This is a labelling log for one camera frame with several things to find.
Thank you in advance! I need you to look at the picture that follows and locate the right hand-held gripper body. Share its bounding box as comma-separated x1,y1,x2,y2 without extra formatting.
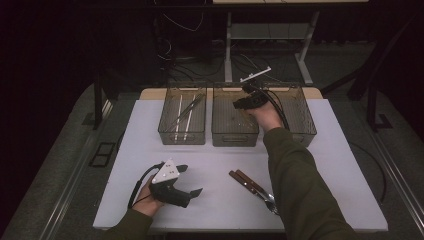
239,66,272,108

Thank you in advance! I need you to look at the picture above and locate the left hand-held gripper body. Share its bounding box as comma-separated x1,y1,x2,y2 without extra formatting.
148,158,193,209

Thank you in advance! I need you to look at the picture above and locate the brown transparent plastic bin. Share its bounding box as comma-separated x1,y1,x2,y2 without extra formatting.
259,82,318,148
211,82,264,148
157,82,208,146

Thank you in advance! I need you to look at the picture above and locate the wooden-handled fork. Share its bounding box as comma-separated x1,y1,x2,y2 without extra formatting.
228,170,280,216

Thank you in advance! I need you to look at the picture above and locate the metal chopstick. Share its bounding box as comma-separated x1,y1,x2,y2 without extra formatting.
168,94,206,133
165,93,204,132

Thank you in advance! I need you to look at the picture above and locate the person's right hand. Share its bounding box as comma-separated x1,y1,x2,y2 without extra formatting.
248,99,284,133

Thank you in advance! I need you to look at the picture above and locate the person's left hand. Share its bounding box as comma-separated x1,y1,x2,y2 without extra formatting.
132,181,166,218

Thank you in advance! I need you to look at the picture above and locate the white-legged desk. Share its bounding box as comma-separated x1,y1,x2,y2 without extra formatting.
211,0,370,86

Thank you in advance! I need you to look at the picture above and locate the black metal stand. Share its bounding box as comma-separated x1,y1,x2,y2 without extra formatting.
321,9,424,133
82,66,119,131

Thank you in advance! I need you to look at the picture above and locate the right hand-held gripper cable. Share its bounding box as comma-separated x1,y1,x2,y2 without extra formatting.
256,84,291,131

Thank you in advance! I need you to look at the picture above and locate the hand-held gripper cable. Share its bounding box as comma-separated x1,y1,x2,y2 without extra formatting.
256,84,291,131
128,162,166,210

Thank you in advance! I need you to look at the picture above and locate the left hand-held gripper cable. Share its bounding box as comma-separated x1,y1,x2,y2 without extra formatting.
128,162,166,210

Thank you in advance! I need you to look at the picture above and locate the tangle of floor cables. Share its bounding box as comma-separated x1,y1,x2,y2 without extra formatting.
154,0,288,84

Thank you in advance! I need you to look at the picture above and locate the black floor socket frame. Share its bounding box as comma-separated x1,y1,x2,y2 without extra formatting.
89,142,117,168

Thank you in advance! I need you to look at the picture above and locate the metal floor rail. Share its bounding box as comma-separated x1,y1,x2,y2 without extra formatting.
39,99,114,240
366,129,424,228

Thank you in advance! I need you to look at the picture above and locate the thin black floor cable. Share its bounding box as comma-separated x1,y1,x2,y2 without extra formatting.
348,141,388,204

